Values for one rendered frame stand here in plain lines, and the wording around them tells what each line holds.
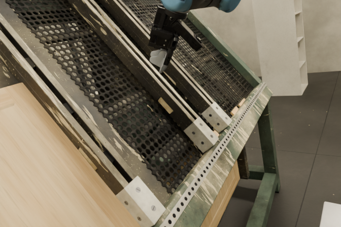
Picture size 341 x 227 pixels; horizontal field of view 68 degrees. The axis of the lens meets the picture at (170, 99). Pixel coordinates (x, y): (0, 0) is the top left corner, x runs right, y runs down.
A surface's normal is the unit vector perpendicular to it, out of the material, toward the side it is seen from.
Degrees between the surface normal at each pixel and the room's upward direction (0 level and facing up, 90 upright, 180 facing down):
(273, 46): 90
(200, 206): 55
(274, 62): 90
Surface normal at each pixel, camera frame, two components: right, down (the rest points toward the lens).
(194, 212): 0.56, -0.58
